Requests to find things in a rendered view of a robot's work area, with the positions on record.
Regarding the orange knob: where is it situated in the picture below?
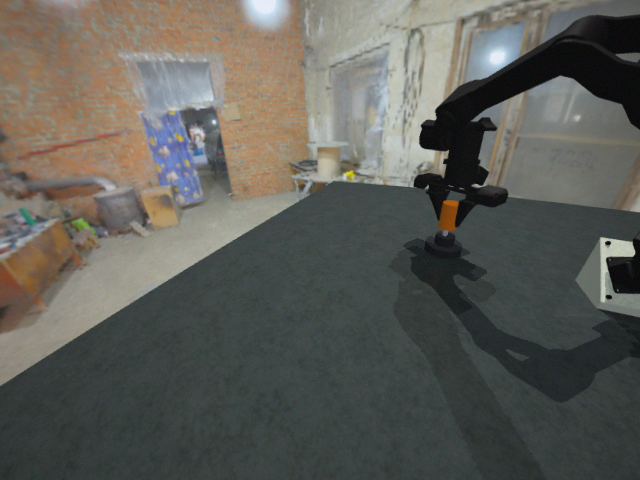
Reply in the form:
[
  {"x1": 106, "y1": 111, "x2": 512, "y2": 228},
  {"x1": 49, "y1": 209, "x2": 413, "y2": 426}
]
[{"x1": 438, "y1": 200, "x2": 459, "y2": 231}]

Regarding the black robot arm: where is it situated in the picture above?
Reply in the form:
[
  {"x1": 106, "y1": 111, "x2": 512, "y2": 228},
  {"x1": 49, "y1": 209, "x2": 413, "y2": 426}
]
[{"x1": 419, "y1": 14, "x2": 640, "y2": 294}]

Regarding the black round pedestal with silver shaft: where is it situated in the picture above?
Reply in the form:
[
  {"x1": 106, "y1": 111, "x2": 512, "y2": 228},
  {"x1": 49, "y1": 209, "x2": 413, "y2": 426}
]
[{"x1": 425, "y1": 230, "x2": 463, "y2": 259}]

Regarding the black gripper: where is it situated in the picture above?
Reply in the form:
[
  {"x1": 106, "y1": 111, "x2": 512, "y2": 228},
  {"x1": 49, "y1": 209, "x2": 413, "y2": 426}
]
[{"x1": 414, "y1": 153, "x2": 509, "y2": 227}]

